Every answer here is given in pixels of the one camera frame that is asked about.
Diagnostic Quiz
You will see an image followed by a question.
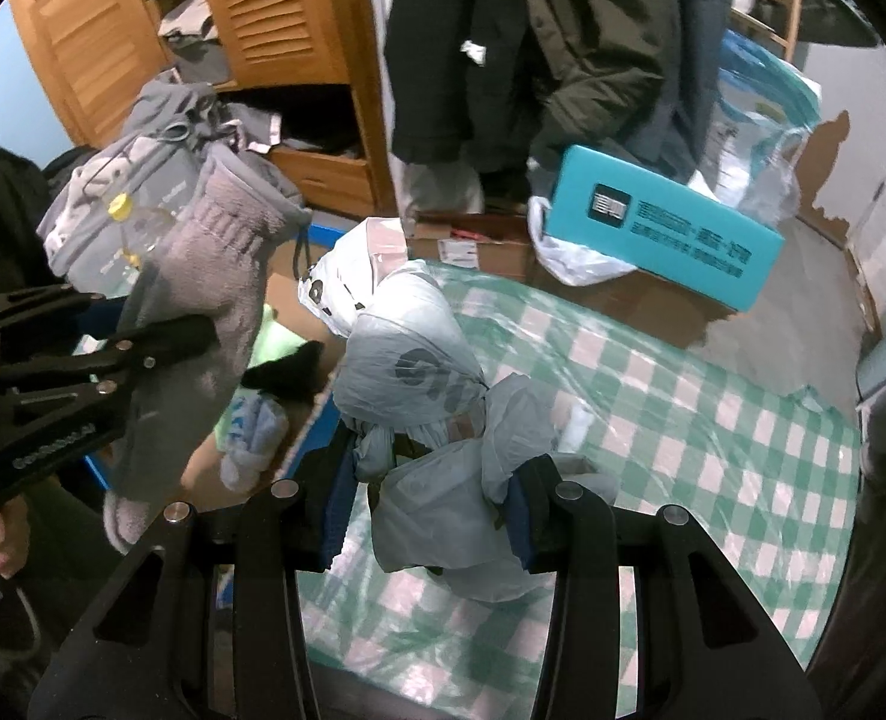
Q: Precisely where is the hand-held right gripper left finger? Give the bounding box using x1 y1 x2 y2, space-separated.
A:
26 431 358 720

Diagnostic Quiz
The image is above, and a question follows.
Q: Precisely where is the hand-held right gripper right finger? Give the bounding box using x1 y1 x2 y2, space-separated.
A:
504 454 822 720

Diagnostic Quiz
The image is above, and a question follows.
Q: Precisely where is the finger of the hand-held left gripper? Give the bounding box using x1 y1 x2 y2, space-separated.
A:
0 286 110 372
0 313 217 428

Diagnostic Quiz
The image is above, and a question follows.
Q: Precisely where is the blue storage box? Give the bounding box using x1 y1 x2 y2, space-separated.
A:
75 221 350 518

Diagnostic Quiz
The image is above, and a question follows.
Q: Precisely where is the grey fuzzy sock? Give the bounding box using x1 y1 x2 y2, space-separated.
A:
101 157 314 552

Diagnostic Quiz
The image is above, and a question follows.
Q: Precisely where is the light green cloth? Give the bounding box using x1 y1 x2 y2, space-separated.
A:
214 304 324 451

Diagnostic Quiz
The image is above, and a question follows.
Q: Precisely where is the black soft cloth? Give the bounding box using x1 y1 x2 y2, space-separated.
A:
242 341 325 402

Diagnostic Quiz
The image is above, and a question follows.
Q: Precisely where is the bundle of white plastic bags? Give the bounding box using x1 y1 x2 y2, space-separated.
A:
298 217 620 602

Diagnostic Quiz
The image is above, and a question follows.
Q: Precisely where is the yellow-capped plastic bottle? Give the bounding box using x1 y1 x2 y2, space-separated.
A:
107 193 175 272

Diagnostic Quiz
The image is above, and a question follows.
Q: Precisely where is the grey bag with bottle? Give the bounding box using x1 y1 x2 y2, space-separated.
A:
38 79 313 293

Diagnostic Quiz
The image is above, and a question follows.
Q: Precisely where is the green checkered tablecloth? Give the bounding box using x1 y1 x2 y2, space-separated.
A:
293 259 864 720

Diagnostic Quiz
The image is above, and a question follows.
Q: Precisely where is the white plastic bag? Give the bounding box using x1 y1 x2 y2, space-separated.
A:
527 195 639 287

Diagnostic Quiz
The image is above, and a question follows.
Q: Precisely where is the brown cardboard box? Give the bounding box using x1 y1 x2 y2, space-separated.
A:
405 211 736 350

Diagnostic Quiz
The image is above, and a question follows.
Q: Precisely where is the teal printed box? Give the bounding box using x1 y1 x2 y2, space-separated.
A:
540 144 786 312

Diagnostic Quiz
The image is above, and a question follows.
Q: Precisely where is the wooden louvred wardrobe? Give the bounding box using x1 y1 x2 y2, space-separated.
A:
8 0 399 222

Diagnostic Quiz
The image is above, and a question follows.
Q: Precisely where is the clear plastic bag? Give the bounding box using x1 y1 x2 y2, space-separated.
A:
701 30 822 226

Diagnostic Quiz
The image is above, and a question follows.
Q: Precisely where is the olive hanging jacket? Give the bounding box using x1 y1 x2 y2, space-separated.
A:
518 0 684 158

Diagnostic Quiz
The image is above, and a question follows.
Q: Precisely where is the grey-blue hanging jacket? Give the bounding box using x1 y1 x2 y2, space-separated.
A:
638 0 740 173

